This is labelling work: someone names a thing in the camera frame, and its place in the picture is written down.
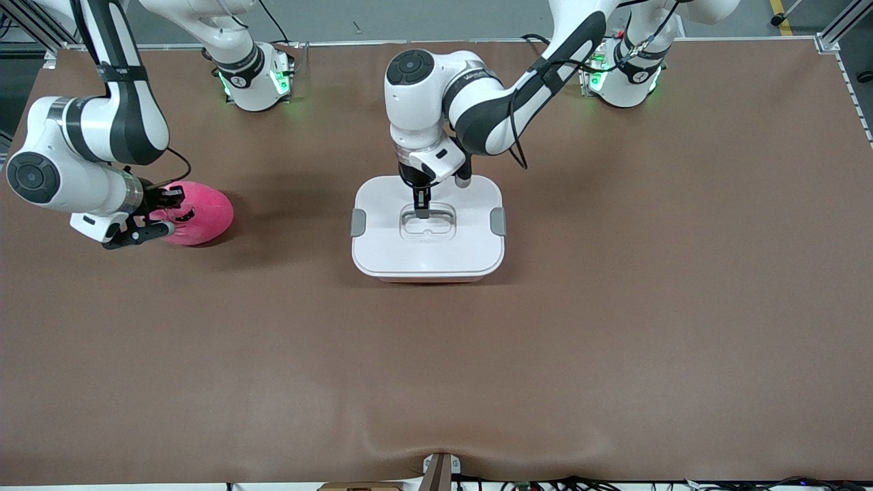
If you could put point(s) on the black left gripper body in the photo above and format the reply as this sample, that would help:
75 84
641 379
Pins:
412 179

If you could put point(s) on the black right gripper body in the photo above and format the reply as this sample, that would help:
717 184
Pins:
155 202

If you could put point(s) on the pink plush toy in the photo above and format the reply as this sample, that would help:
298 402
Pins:
208 215

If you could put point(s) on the white box lid grey latches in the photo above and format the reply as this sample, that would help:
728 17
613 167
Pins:
430 256

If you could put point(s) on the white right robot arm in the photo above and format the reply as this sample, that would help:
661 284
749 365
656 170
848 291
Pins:
89 136

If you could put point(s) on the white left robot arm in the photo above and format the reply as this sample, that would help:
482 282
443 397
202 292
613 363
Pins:
477 116

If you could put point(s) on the pink plastic storage box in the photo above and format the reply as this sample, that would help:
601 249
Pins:
430 279

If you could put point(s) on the brown table mat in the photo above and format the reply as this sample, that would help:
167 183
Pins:
204 341

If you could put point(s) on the black caster with rod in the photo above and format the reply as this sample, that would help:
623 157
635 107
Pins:
776 20

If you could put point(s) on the black round knob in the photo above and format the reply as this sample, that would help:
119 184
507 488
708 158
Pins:
865 76

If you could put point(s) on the metal clamp bracket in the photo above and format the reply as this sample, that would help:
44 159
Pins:
440 474

